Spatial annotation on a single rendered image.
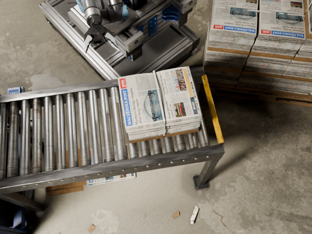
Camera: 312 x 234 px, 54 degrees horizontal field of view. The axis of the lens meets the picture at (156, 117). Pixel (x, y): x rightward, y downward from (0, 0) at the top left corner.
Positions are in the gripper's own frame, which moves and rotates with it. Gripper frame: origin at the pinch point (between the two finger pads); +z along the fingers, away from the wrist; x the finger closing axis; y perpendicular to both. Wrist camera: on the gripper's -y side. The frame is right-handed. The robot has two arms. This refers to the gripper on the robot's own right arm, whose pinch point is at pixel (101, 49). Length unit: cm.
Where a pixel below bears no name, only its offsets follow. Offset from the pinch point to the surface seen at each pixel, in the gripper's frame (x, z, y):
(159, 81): -26.2, 11.0, 17.3
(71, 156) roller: 24, 29, 47
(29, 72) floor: 54, -90, 132
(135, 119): -9.8, 27.9, 19.4
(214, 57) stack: -83, -25, 59
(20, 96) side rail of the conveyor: 47, -15, 51
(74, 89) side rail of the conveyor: 16, -11, 46
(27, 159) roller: 47, 24, 51
